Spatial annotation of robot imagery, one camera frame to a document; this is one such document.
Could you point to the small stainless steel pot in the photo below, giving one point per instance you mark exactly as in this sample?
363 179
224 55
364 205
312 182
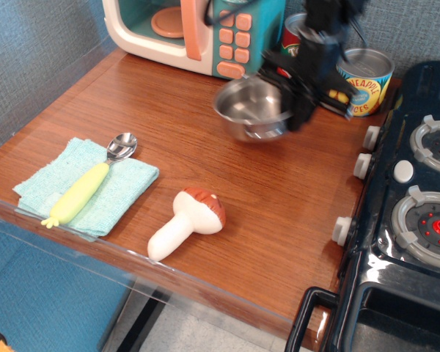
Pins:
251 110

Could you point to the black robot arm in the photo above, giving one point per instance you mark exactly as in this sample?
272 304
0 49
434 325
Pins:
329 18

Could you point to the plush toy mushroom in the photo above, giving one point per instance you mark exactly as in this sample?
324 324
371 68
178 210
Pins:
195 210

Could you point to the pineapple slices can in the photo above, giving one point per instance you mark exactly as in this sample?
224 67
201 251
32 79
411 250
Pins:
370 72

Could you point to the spoon with yellow-green handle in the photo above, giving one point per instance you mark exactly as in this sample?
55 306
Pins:
73 201

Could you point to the black toy stove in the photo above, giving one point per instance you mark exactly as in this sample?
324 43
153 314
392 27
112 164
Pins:
389 292

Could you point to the teal toy microwave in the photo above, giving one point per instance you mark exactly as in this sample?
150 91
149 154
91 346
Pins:
225 39

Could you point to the tomato sauce can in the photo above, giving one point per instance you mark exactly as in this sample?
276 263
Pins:
291 34

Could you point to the light teal folded cloth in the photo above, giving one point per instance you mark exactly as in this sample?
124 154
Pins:
126 181

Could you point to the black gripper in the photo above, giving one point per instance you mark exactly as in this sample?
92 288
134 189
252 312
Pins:
305 80

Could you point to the clear acrylic table guard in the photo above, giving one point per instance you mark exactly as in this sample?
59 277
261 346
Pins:
62 294

